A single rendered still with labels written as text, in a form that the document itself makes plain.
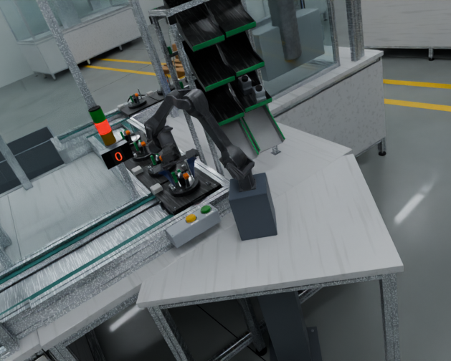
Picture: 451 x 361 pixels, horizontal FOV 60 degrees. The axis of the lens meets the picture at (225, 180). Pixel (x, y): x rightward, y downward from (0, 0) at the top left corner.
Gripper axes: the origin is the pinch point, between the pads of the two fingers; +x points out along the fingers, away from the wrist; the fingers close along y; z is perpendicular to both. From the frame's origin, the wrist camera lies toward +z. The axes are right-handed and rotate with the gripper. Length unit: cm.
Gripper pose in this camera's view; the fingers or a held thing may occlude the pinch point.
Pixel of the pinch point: (181, 173)
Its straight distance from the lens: 152.3
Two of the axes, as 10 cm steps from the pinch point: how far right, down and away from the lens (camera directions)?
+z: -1.5, 0.2, -9.9
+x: 4.0, 9.2, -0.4
